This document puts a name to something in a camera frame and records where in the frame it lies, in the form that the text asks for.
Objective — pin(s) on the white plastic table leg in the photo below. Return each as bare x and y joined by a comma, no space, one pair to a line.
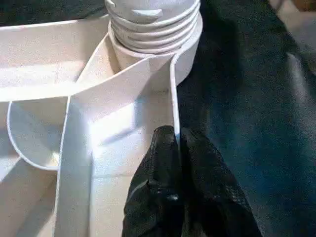
148,24

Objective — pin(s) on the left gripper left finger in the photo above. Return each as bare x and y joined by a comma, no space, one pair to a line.
153,187

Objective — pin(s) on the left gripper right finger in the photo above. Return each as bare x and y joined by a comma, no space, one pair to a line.
212,190

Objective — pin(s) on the white plastic table top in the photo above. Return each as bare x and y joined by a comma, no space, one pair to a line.
49,61

